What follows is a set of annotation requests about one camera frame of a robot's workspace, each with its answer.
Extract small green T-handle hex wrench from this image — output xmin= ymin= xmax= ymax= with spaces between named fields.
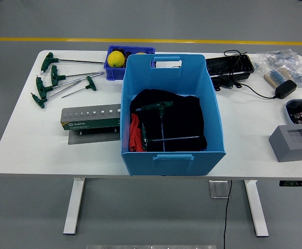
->
xmin=140 ymin=123 xmax=200 ymax=151

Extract large green T-handle hex wrench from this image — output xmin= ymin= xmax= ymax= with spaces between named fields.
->
xmin=135 ymin=101 xmax=174 ymax=152

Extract light blue plastic box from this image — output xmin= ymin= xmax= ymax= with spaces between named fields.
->
xmin=120 ymin=53 xmax=227 ymax=177

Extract green metal wrench holder stand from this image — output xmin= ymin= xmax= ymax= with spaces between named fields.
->
xmin=60 ymin=103 xmax=122 ymax=145

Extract red cloth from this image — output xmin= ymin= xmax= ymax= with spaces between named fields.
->
xmin=129 ymin=113 xmax=148 ymax=153

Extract black cloth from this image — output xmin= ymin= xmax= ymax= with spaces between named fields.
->
xmin=129 ymin=89 xmax=208 ymax=153

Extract dark blue plastic bin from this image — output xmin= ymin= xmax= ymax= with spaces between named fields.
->
xmin=103 ymin=45 xmax=156 ymax=81

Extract yellow ball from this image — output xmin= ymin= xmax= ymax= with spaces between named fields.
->
xmin=107 ymin=50 xmax=126 ymax=68

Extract brown item in bin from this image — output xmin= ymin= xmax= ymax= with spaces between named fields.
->
xmin=113 ymin=48 xmax=132 ymax=59

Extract metal floor outlet plate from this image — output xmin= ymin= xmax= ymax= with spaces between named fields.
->
xmin=209 ymin=179 xmax=232 ymax=199

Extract black flat tray case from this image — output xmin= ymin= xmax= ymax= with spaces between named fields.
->
xmin=205 ymin=54 xmax=255 ymax=78

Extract white table leg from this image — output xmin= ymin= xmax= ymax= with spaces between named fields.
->
xmin=243 ymin=179 xmax=270 ymax=237
xmin=63 ymin=177 xmax=86 ymax=236

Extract resistor strip bundle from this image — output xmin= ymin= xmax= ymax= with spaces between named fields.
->
xmin=264 ymin=67 xmax=293 ymax=88

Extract grey foam block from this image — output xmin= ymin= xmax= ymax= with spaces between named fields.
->
xmin=268 ymin=124 xmax=302 ymax=163

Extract light blue tray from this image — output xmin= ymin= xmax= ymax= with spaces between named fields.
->
xmin=285 ymin=99 xmax=302 ymax=135

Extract black power adapter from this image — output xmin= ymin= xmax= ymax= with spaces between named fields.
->
xmin=274 ymin=79 xmax=297 ymax=99

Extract clear plastic bags of parts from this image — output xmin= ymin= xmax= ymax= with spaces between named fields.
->
xmin=253 ymin=49 xmax=302 ymax=89

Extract black table control panel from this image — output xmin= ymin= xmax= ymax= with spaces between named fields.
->
xmin=279 ymin=180 xmax=302 ymax=187

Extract short green T-handle hex wrench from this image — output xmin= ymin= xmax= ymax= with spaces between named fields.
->
xmin=61 ymin=75 xmax=98 ymax=99

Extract black bracket device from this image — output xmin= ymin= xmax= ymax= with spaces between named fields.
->
xmin=212 ymin=75 xmax=242 ymax=92

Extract thin black cord loop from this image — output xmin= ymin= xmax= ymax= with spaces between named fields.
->
xmin=223 ymin=49 xmax=249 ymax=78

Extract black adapter cord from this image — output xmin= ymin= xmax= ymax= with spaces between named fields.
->
xmin=240 ymin=82 xmax=277 ymax=100

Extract thick-shaft green T-handle wrench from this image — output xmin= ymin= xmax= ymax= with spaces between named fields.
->
xmin=35 ymin=74 xmax=101 ymax=100

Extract long thin green T-handle wrench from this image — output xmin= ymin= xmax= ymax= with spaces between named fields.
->
xmin=40 ymin=52 xmax=106 ymax=74

